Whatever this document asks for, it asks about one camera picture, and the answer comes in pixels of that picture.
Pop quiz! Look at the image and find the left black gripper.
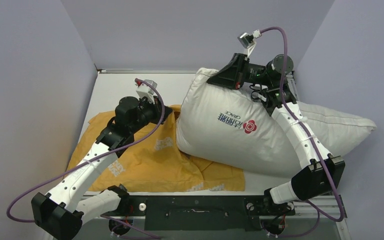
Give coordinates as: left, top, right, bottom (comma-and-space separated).
129, 94, 172, 134

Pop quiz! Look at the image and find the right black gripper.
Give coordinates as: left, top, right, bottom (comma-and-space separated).
206, 53, 273, 90

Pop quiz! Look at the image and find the white pillow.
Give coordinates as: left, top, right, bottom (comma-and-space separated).
176, 68, 377, 178

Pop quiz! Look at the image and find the yellow and blue pillowcase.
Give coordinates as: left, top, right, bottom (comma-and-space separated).
66, 104, 247, 193

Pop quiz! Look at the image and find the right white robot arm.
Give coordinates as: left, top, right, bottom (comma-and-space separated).
206, 53, 345, 222

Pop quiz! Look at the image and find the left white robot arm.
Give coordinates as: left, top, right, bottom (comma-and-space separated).
31, 96, 172, 240

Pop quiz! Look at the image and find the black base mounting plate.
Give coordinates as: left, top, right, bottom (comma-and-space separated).
116, 195, 296, 231

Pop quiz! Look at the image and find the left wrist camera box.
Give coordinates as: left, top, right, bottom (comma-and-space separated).
134, 78, 158, 104

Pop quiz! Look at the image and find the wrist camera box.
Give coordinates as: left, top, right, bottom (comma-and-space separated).
237, 29, 262, 58
134, 78, 158, 104

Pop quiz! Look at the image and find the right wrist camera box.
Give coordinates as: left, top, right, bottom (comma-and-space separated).
237, 29, 262, 58

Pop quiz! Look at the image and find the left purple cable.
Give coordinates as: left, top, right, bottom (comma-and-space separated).
6, 78, 166, 240

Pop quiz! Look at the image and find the purple cable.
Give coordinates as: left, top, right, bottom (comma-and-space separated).
6, 78, 166, 240
259, 26, 345, 239

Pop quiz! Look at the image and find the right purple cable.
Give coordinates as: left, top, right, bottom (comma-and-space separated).
259, 26, 345, 239

